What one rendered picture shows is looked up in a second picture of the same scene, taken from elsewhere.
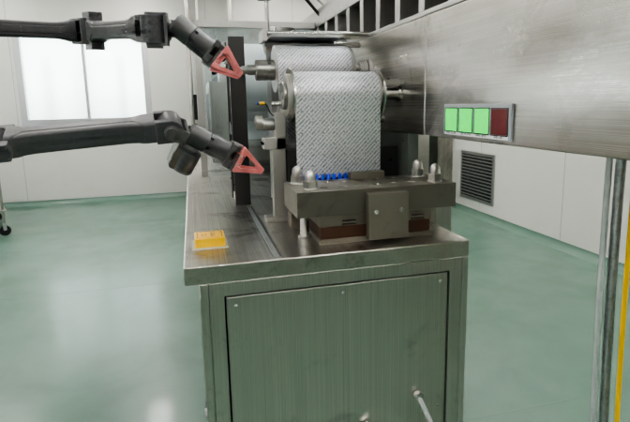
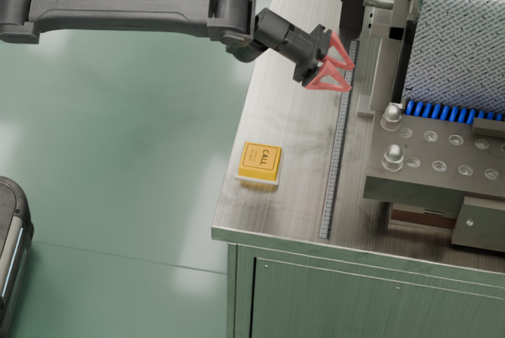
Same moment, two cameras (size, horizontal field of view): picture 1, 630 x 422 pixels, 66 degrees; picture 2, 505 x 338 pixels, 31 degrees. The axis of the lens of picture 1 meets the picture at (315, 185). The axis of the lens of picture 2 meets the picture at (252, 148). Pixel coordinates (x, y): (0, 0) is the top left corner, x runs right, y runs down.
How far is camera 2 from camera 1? 0.97 m
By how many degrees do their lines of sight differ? 42
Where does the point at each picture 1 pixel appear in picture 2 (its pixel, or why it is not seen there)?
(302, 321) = (341, 296)
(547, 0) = not seen: outside the picture
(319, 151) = (442, 75)
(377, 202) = (474, 213)
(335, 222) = (414, 209)
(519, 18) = not seen: outside the picture
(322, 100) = (464, 16)
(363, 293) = (423, 294)
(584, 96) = not seen: outside the picture
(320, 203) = (396, 191)
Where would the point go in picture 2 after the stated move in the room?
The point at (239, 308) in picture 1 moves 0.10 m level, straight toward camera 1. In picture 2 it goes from (270, 269) to (256, 313)
